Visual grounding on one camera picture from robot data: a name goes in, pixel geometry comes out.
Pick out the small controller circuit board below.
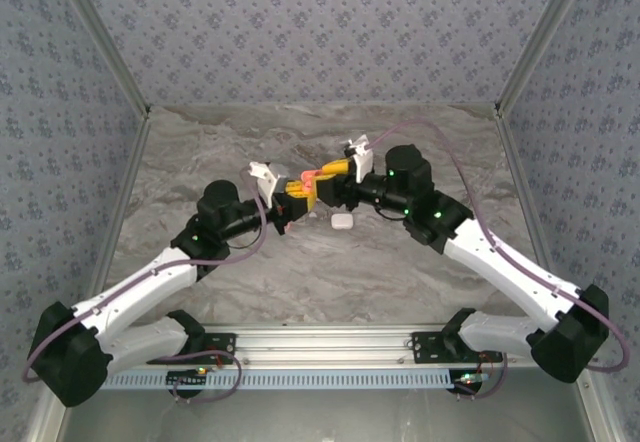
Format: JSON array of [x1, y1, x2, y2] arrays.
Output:
[[167, 369, 209, 388], [452, 371, 489, 393]]

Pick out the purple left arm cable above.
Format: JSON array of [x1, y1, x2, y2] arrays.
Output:
[[22, 167, 271, 406]]

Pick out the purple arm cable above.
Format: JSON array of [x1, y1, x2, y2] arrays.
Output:
[[22, 167, 271, 406], [367, 119, 631, 401]]

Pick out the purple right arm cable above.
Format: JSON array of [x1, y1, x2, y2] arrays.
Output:
[[367, 119, 631, 401]]

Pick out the aluminium side rail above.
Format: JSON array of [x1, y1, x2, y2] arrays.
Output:
[[493, 111, 626, 442], [22, 111, 154, 442]]

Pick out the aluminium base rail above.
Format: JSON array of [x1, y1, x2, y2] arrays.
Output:
[[144, 322, 600, 369]]

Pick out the white slotted cable duct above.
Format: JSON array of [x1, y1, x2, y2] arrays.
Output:
[[102, 367, 451, 392]]

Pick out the aluminium corner post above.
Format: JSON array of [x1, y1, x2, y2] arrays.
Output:
[[492, 0, 599, 118], [47, 0, 153, 119]]

